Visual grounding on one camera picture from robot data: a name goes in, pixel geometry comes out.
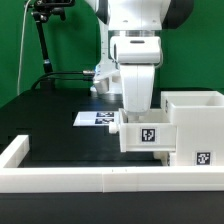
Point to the white drawer box front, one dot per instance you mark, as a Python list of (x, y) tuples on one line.
[(166, 158)]

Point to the white drawer cabinet housing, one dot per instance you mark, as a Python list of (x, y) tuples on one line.
[(199, 119)]

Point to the white drawer box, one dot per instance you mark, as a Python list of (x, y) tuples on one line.
[(153, 132), (166, 158)]

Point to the white fiducial marker sheet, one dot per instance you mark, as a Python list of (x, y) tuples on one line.
[(96, 118)]

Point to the white plastic border frame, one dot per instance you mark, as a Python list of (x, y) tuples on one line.
[(14, 179)]

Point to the black camera stand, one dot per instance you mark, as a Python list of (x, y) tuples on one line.
[(42, 10)]

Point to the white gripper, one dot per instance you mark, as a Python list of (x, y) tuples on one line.
[(136, 58)]

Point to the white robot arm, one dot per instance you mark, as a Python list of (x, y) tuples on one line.
[(131, 18)]

